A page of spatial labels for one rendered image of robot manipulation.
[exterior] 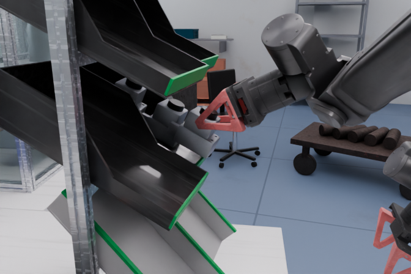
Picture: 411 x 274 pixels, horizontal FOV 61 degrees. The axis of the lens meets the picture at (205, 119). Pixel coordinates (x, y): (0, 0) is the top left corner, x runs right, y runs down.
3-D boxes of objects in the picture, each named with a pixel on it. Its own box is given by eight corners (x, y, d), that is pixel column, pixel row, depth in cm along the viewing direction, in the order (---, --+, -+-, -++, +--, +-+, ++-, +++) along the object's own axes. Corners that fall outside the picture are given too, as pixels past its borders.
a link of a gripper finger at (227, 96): (181, 108, 53) (236, 83, 50) (197, 100, 60) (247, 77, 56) (200, 148, 54) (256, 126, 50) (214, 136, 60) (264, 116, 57)
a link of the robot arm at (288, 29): (344, 133, 45) (383, 82, 46) (317, 77, 37) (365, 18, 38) (277, 101, 54) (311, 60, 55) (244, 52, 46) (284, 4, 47)
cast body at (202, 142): (213, 151, 60) (230, 116, 58) (205, 159, 56) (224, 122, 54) (172, 128, 62) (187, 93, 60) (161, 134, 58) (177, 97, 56)
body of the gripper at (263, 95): (229, 88, 50) (277, 66, 47) (243, 79, 59) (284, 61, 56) (247, 129, 50) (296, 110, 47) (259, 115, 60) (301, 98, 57)
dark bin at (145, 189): (202, 185, 53) (223, 145, 51) (169, 232, 41) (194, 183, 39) (55, 98, 57) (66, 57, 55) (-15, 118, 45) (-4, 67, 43)
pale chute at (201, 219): (221, 241, 73) (236, 230, 71) (202, 284, 61) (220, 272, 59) (130, 141, 73) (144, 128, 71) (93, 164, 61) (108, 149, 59)
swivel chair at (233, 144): (265, 153, 397) (270, 70, 372) (254, 174, 343) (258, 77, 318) (215, 147, 417) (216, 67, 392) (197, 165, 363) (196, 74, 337)
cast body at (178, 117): (181, 140, 65) (197, 108, 62) (172, 148, 61) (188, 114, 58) (144, 118, 66) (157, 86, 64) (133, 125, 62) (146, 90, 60)
